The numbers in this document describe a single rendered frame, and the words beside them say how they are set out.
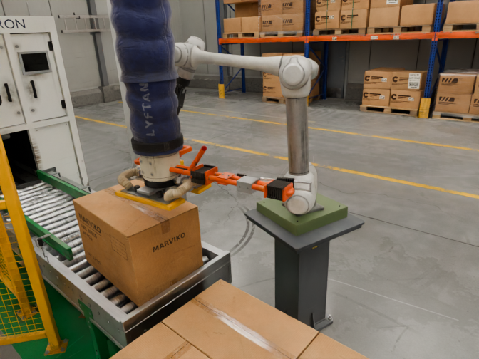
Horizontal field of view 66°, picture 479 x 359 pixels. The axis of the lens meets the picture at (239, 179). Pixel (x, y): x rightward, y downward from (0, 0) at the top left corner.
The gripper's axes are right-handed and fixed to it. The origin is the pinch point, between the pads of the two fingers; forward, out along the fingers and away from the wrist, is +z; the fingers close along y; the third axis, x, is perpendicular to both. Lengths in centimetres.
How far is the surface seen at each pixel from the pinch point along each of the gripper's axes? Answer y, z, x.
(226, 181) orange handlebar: -77, -1, -3
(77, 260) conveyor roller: -7, 103, 27
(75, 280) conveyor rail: -36, 91, 31
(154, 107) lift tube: -49, -14, 25
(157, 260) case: -58, 56, 2
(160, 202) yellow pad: -62, 22, 13
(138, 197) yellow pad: -53, 26, 20
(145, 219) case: -46, 41, 11
